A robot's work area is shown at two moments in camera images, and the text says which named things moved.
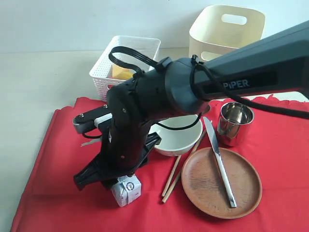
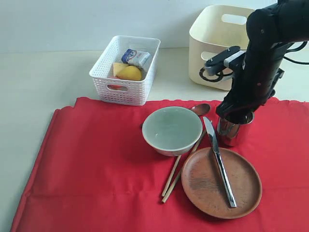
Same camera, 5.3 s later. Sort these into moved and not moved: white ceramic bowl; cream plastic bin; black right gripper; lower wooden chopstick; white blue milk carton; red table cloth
Moved: white blue milk carton; black right gripper
Not moved: white ceramic bowl; lower wooden chopstick; red table cloth; cream plastic bin
